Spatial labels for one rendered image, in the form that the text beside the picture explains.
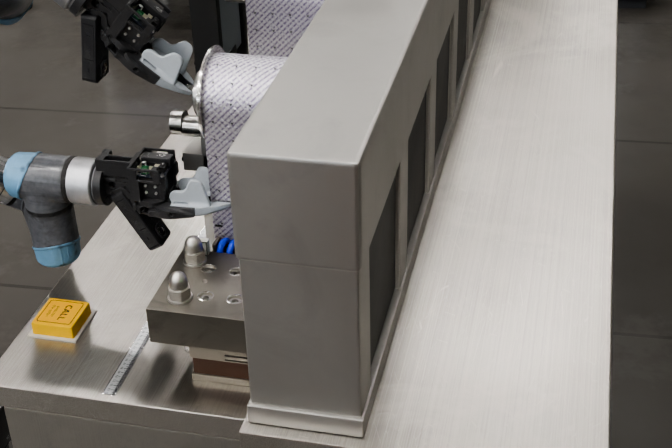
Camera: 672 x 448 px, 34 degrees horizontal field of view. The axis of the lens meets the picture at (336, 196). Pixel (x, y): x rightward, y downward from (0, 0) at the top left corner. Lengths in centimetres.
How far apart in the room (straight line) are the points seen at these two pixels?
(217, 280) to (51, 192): 31
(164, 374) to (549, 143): 79
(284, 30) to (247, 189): 115
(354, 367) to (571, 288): 25
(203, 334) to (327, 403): 85
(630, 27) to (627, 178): 144
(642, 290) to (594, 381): 265
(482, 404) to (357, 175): 23
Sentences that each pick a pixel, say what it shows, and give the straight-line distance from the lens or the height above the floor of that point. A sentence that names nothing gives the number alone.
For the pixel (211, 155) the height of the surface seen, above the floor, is 118.
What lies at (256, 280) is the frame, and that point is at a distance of 71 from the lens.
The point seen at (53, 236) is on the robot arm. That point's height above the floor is 102.
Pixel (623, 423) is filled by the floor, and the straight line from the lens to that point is 299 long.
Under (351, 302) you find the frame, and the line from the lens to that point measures 70.
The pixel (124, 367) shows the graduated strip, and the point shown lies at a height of 90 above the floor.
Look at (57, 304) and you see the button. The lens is 184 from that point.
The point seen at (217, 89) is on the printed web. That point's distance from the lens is 163.
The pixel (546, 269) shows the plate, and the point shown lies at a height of 144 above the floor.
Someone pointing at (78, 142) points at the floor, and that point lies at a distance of 438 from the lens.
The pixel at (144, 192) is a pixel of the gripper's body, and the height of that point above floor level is 111.
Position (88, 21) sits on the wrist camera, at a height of 137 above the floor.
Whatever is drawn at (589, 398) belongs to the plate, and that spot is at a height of 144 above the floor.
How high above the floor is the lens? 197
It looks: 31 degrees down
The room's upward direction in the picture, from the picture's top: 2 degrees counter-clockwise
